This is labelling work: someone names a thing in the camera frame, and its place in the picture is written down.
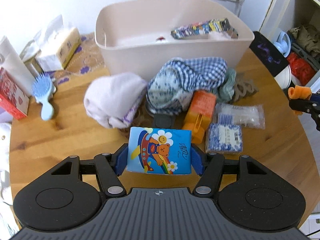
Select blue white patterned tissue pack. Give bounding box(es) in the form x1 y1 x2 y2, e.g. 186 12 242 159
206 124 243 154

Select blue cartoon tissue pack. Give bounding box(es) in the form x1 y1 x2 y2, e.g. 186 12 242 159
127 127 191 175

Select orange plastic bottle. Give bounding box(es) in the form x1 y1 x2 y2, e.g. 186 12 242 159
182 90 216 144

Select clear cotton swab bag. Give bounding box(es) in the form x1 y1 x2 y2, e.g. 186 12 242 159
215 103 265 129

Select white lavender cloth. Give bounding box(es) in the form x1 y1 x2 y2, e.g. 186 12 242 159
84 72 148 129

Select taupe hair claw clip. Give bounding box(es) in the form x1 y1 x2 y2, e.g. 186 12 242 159
231 73 259 103

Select green knitted cloth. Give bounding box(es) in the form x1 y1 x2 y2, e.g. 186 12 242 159
215 68 236 102

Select blue white checkered cloth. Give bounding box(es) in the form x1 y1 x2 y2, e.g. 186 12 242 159
146 57 227 115

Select round metal tin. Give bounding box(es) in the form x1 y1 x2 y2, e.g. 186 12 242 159
152 114 175 129

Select red plastic bag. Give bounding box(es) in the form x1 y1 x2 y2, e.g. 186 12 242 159
286 52 316 86

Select light blue headphones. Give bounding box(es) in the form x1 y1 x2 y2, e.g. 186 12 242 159
273 31 291 57

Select olive green clothes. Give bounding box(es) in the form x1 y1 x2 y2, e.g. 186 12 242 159
287 24 319 61

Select blue hair brush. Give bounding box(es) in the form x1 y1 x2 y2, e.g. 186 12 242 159
32 73 56 121

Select white shelf unit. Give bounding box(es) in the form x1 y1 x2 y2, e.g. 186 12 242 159
260 0 319 93

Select purple patterned table mat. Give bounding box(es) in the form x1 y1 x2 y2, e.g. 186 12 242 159
49 33 106 86

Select red white carton box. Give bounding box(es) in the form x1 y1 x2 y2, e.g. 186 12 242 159
0 67 29 120

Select yellow tissue box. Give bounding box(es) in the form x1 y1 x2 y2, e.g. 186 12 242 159
35 27 81 72

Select colorful comic pack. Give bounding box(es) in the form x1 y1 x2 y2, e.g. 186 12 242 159
171 18 235 40

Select beige plastic storage bin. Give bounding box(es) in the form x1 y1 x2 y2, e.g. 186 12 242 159
94 0 254 80

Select white plug and cable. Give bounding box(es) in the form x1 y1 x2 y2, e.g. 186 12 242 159
235 0 246 17

